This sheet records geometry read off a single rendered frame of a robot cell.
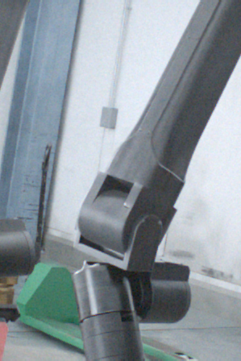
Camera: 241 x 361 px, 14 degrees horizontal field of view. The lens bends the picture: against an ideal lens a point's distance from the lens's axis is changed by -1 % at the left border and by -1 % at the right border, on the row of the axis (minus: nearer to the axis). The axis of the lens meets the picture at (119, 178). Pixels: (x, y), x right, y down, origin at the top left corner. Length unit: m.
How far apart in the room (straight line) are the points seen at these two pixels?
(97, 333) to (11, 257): 0.27
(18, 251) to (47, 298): 5.02
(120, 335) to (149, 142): 0.19
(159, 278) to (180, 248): 7.04
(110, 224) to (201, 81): 0.17
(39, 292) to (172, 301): 5.18
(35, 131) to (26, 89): 0.55
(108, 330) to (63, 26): 8.30
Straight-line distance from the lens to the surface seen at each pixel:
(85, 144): 9.04
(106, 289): 0.95
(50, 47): 9.12
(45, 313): 6.20
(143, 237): 0.93
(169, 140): 0.95
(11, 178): 9.49
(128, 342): 0.94
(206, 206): 7.85
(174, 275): 1.01
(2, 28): 1.31
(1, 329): 1.12
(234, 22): 0.99
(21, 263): 1.20
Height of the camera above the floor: 1.32
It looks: 3 degrees down
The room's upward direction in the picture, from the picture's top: 9 degrees clockwise
